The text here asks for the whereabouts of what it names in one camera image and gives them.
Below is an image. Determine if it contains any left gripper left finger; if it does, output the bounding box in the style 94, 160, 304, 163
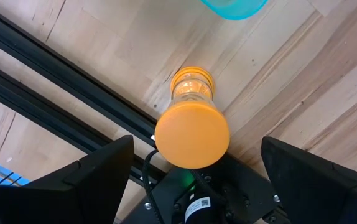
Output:
0, 134, 135, 224

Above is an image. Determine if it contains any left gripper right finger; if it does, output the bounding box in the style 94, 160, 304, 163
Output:
260, 136, 357, 224

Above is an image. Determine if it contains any orange hourglass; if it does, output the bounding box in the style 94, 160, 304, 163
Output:
154, 66, 231, 170

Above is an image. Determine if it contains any green translucent bin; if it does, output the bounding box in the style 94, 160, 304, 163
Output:
199, 0, 269, 21

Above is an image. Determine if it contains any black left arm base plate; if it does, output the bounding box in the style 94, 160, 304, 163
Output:
121, 154, 291, 224

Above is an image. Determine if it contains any black aluminium table frame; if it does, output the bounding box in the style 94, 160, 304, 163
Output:
0, 2, 167, 187

